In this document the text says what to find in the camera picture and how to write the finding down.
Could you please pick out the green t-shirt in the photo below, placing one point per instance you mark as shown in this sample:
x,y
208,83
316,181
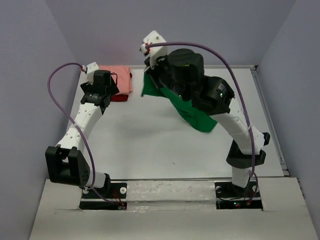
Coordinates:
x,y
194,117

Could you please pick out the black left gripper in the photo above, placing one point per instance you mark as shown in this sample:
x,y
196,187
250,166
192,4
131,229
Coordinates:
x,y
86,87

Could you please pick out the pink folded t-shirt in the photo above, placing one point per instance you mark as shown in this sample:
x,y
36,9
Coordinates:
x,y
115,68

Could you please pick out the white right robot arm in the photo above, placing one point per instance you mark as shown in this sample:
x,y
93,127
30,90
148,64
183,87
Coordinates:
x,y
182,73

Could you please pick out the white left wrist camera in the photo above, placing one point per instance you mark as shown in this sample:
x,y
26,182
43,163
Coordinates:
x,y
89,70

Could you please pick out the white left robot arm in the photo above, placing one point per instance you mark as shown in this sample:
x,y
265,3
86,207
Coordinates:
x,y
66,163

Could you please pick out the dark red folded t-shirt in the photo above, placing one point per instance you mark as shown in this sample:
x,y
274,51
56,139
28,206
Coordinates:
x,y
119,98

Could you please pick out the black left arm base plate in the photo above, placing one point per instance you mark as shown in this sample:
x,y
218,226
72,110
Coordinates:
x,y
99,199

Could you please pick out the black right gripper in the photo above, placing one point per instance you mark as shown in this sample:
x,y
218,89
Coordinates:
x,y
155,71

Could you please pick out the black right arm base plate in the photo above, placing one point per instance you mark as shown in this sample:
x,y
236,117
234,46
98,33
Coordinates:
x,y
232,197

